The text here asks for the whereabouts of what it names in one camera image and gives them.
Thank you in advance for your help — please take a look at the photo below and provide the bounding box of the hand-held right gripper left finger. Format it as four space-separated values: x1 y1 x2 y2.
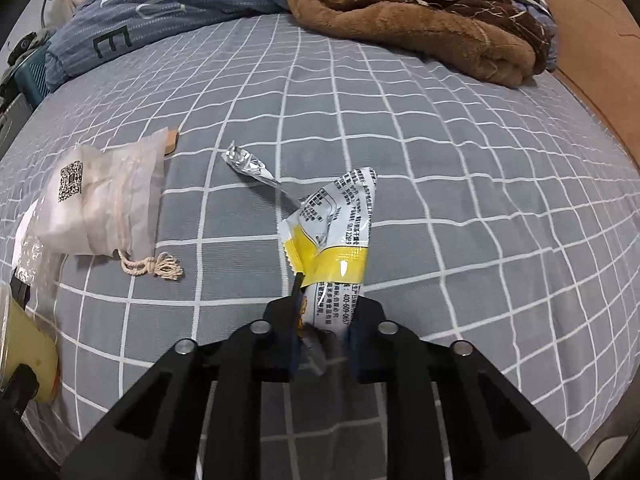
60 272 304 480

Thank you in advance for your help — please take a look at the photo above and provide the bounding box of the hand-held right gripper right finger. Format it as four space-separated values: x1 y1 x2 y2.
350 298 592 480

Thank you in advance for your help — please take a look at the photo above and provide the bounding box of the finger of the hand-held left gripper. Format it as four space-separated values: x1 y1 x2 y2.
10 272 34 311
0 364 42 414

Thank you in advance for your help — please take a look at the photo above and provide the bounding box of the yellow pudding tub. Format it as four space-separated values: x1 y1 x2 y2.
0 280 61 404

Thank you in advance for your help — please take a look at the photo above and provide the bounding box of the yellow and white wrapper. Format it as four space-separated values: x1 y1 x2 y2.
277 166 379 377

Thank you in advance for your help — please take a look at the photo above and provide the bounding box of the grey suitcase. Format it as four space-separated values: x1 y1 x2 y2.
0 90 34 157

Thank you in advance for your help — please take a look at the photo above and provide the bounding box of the silver foil wrapper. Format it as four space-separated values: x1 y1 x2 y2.
221 142 301 206

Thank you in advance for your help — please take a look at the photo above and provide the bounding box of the teal suitcase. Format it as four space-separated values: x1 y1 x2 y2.
15 42 57 109

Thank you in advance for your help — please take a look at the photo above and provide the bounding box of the dark clutter pile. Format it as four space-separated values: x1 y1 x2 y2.
9 29 52 67

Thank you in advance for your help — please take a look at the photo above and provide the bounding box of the blue striped duvet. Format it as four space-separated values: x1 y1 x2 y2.
45 0 297 94

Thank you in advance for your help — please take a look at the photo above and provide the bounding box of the brown fleece blanket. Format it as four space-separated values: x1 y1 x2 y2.
272 0 556 87

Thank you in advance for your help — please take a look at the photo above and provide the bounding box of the patterned pillow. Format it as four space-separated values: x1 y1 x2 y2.
452 0 559 72

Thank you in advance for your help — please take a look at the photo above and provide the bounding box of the wooden headboard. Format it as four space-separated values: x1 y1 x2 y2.
530 0 640 167

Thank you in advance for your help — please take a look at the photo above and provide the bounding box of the white drawstring pouch in bag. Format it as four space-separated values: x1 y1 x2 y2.
12 127 185 279

